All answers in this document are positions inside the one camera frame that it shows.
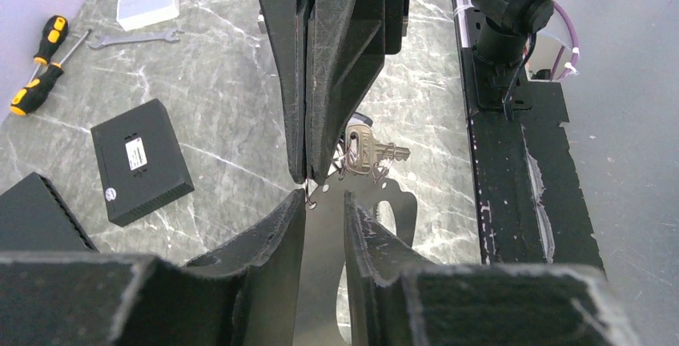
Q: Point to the black box with label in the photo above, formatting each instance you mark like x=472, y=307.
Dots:
x=140, y=162

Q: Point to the large metal keyring with keys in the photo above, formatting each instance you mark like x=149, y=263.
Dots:
x=322, y=312

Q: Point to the translucent white plastic case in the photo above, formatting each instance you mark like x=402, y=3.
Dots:
x=136, y=14

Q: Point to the small silver wrench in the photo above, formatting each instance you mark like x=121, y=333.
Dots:
x=101, y=41

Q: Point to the upper orange black screwdriver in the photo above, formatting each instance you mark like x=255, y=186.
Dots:
x=54, y=34

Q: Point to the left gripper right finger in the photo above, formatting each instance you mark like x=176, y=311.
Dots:
x=385, y=282

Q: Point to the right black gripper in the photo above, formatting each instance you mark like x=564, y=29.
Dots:
x=345, y=41

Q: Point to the plain black box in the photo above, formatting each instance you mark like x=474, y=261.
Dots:
x=35, y=217

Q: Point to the orange black screwdriver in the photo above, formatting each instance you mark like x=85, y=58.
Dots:
x=54, y=34
x=35, y=93

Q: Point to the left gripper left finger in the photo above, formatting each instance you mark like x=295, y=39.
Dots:
x=262, y=266

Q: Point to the black base frame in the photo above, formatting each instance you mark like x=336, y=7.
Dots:
x=529, y=204

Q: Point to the lower orange black screwdriver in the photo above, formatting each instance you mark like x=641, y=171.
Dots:
x=35, y=93

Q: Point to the silver key black tag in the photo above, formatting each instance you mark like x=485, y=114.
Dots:
x=363, y=153

